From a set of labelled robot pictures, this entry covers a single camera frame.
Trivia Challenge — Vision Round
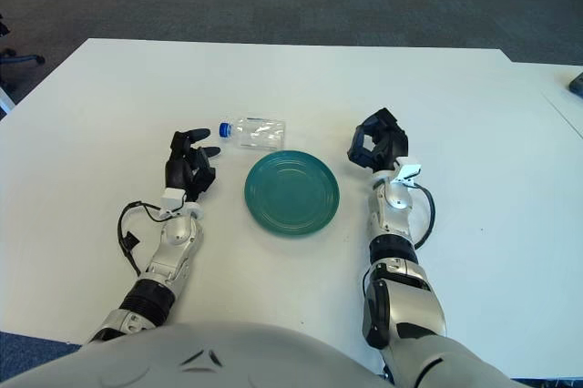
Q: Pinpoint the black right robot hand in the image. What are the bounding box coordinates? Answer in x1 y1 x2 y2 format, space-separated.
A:
346 107 410 175

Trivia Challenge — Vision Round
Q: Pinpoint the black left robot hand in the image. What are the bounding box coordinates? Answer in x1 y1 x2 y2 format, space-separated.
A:
164 128 223 202

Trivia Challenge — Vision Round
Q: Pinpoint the clear bottle with blue cap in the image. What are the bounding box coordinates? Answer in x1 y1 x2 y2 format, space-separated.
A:
218 117 287 151

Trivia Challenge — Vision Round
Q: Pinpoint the green round plate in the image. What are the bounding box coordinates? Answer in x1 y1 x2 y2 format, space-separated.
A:
244 149 342 238

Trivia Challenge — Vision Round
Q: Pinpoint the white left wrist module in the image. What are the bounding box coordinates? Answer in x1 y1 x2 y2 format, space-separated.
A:
159 187 204 220

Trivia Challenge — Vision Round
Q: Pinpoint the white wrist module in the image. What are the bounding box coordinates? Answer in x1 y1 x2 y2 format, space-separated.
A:
394 156 423 188
159 187 204 220

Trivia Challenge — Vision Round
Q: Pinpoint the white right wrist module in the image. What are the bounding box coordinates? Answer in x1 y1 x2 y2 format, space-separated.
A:
394 156 423 188

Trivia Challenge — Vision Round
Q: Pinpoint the grey robot torso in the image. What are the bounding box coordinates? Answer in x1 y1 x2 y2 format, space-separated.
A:
0 320 397 388

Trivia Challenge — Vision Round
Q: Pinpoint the black office chair blue base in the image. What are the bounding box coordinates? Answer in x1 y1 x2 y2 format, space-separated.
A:
0 13 46 88

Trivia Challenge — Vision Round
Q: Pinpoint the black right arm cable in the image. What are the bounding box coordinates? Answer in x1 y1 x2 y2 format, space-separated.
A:
407 183 436 250

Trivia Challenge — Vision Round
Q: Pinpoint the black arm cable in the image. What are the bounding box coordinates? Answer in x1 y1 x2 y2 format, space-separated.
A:
407 183 436 250
117 199 168 276

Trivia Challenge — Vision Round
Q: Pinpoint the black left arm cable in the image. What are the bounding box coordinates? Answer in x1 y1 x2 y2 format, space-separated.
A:
117 199 168 276

